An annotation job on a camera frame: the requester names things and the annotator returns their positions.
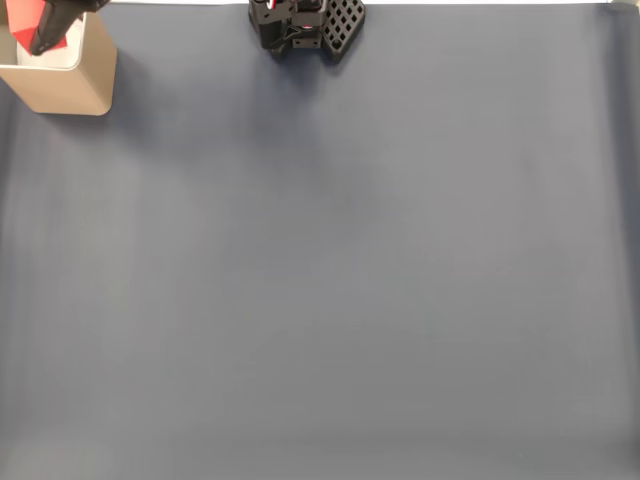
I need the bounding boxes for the white foam padding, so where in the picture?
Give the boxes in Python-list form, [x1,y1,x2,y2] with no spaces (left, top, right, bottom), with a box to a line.
[16,12,85,70]

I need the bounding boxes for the grey table mat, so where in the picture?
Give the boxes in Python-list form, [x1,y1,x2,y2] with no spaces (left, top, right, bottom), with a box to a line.
[0,2,640,480]

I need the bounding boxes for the tan open box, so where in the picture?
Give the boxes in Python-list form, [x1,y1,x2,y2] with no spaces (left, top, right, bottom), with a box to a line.
[0,0,119,117]

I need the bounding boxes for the red cube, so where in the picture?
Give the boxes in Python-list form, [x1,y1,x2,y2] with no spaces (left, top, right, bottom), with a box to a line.
[9,0,70,51]

